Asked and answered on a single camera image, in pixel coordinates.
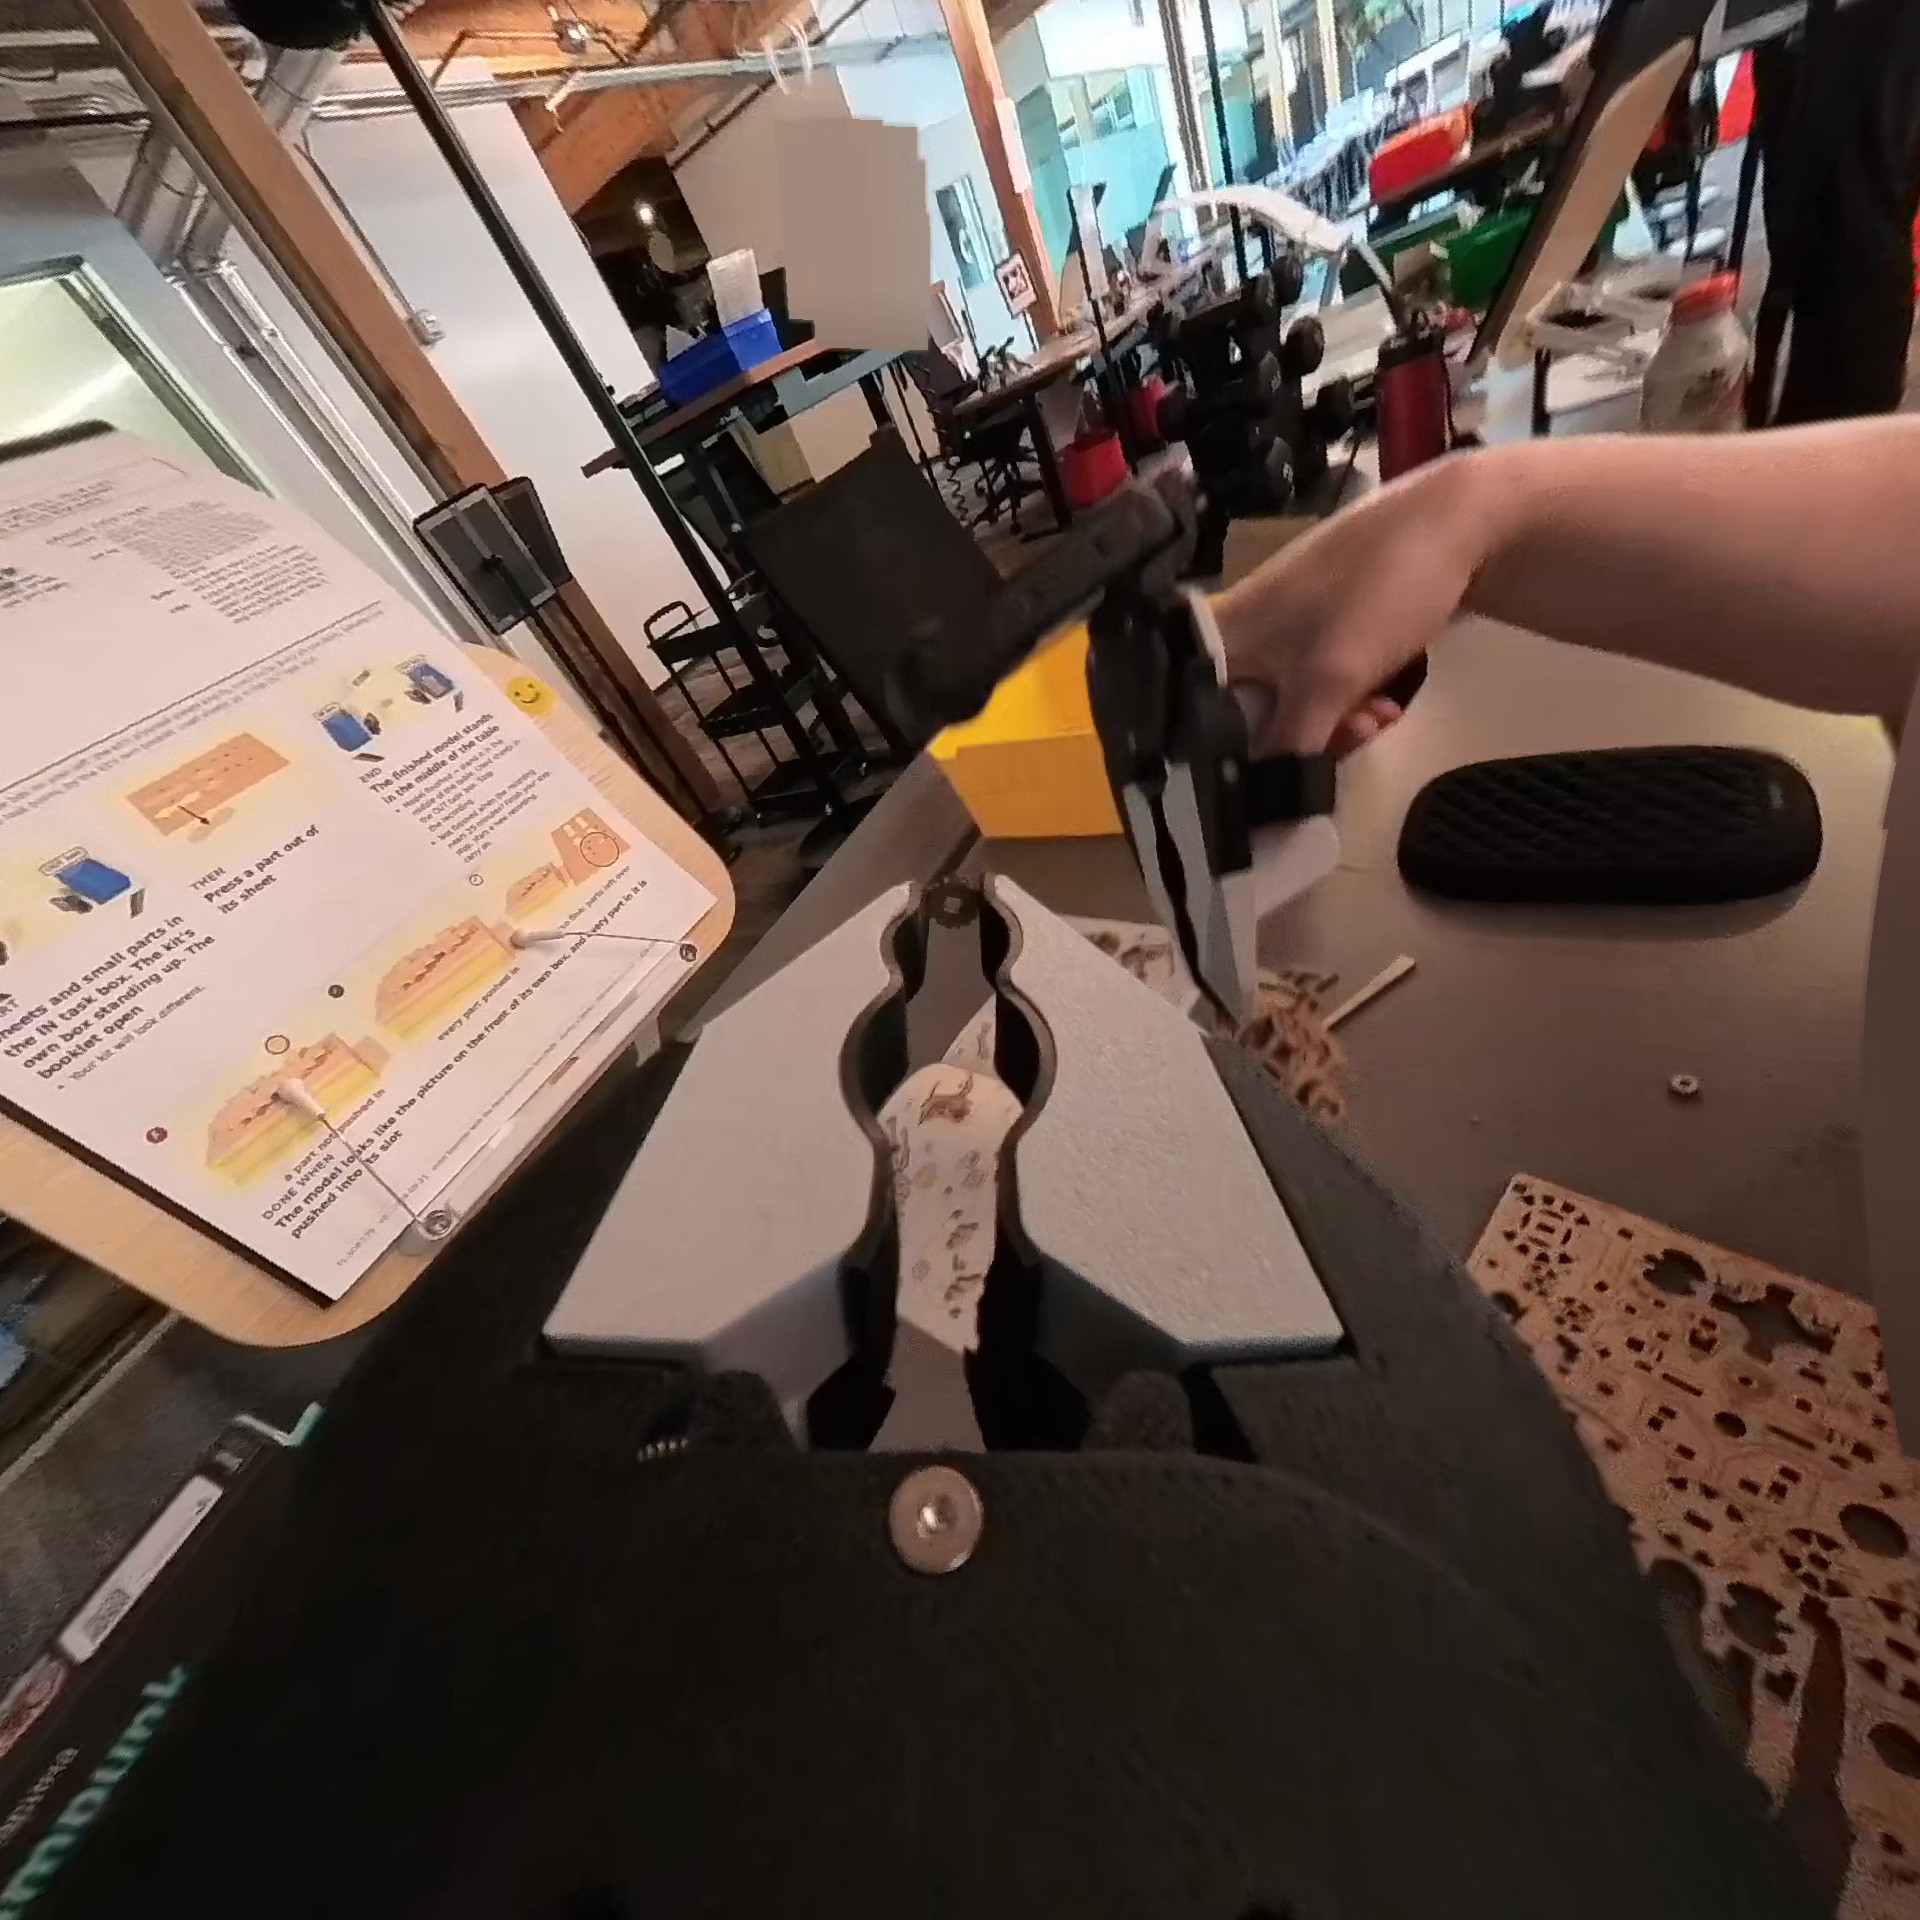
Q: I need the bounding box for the small wooden model part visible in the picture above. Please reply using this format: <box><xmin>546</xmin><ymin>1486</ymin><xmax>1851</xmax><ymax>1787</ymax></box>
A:
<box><xmin>1235</xmin><ymin>967</ymin><xmax>1356</xmax><ymax>1129</ymax></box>

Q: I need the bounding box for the red water bottle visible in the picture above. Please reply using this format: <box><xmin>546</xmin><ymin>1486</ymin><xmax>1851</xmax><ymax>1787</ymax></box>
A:
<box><xmin>1374</xmin><ymin>305</ymin><xmax>1454</xmax><ymax>487</ymax></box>

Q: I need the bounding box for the yellow plastic bin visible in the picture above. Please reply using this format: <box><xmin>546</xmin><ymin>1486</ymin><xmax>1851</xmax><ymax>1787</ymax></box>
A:
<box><xmin>930</xmin><ymin>623</ymin><xmax>1130</xmax><ymax>843</ymax></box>

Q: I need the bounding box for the black dumbbell rack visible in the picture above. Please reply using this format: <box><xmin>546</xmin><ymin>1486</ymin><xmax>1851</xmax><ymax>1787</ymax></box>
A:
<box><xmin>1157</xmin><ymin>252</ymin><xmax>1356</xmax><ymax>525</ymax></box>

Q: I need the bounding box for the black square tag holder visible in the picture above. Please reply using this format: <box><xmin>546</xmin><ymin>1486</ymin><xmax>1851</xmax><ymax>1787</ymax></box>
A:
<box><xmin>414</xmin><ymin>476</ymin><xmax>574</xmax><ymax>637</ymax></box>

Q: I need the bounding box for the black wire cart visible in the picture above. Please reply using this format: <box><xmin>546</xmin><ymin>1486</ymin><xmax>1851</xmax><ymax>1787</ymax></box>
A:
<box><xmin>642</xmin><ymin>597</ymin><xmax>846</xmax><ymax>830</ymax></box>

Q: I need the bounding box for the small wooden sheet piece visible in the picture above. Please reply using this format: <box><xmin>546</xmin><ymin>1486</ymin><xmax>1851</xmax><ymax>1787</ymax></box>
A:
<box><xmin>872</xmin><ymin>926</ymin><xmax>1205</xmax><ymax>1356</ymax></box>

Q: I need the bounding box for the printed instruction sheet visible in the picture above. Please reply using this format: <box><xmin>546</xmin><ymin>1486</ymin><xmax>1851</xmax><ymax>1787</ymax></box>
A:
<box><xmin>0</xmin><ymin>438</ymin><xmax>720</xmax><ymax>1307</ymax></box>

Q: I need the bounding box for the blue storage box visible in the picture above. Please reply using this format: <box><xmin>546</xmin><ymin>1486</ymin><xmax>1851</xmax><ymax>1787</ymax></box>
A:
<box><xmin>658</xmin><ymin>311</ymin><xmax>785</xmax><ymax>408</ymax></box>

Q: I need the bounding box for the wooden instruction board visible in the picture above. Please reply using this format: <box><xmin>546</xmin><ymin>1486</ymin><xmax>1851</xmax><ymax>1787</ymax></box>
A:
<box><xmin>0</xmin><ymin>433</ymin><xmax>738</xmax><ymax>1350</ymax></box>

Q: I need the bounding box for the person's right forearm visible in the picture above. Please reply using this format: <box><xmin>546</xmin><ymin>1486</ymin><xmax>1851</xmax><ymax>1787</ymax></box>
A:
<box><xmin>1440</xmin><ymin>408</ymin><xmax>1920</xmax><ymax>637</ymax></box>

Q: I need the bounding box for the person's right hand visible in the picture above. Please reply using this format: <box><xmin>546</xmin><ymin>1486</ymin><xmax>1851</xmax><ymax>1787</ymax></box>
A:
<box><xmin>1205</xmin><ymin>451</ymin><xmax>1489</xmax><ymax>763</ymax></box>

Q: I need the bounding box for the black kit box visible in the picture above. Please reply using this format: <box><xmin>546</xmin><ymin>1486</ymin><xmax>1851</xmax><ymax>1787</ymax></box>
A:
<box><xmin>0</xmin><ymin>1398</ymin><xmax>325</xmax><ymax>1920</ymax></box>

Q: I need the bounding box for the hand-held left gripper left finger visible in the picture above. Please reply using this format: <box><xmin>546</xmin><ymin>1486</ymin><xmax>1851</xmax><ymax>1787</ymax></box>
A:
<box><xmin>541</xmin><ymin>877</ymin><xmax>924</xmax><ymax>1455</ymax></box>

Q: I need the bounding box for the laser-cut wooden parts sheet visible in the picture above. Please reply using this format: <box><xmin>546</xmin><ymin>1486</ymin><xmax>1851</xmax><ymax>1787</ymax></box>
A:
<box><xmin>1463</xmin><ymin>1172</ymin><xmax>1920</xmax><ymax>1920</ymax></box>

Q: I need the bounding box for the tilted wooden clipboard stand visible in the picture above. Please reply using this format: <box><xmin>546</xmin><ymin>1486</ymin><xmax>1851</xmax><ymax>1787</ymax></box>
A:
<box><xmin>1458</xmin><ymin>32</ymin><xmax>1700</xmax><ymax>372</ymax></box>

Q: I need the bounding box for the black wrist rest pad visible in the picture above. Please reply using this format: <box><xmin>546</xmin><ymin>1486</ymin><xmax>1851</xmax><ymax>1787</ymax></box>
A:
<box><xmin>1396</xmin><ymin>744</ymin><xmax>1826</xmax><ymax>909</ymax></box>

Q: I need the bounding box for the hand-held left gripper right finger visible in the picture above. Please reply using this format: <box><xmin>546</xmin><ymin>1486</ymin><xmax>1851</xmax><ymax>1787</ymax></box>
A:
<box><xmin>973</xmin><ymin>874</ymin><xmax>1346</xmax><ymax>1455</ymax></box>

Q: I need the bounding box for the white drink bottle red cap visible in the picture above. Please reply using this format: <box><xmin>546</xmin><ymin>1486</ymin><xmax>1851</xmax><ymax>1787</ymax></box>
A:
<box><xmin>1637</xmin><ymin>271</ymin><xmax>1754</xmax><ymax>438</ymax></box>

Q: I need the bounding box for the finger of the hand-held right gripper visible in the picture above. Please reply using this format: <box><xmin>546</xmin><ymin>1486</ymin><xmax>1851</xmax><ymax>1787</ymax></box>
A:
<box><xmin>1121</xmin><ymin>781</ymin><xmax>1254</xmax><ymax>1032</ymax></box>
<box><xmin>1248</xmin><ymin>814</ymin><xmax>1344</xmax><ymax>925</ymax></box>

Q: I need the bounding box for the black pole stand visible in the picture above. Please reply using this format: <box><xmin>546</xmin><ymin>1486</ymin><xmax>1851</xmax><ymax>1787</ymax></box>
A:
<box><xmin>223</xmin><ymin>0</ymin><xmax>849</xmax><ymax>830</ymax></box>

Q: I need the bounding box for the black office chair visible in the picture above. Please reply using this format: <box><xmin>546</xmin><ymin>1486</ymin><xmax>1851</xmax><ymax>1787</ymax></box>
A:
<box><xmin>744</xmin><ymin>423</ymin><xmax>1004</xmax><ymax>761</ymax></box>

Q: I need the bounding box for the thin wooden stick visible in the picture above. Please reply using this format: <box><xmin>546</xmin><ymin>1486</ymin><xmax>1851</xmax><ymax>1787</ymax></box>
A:
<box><xmin>1317</xmin><ymin>955</ymin><xmax>1417</xmax><ymax>1032</ymax></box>

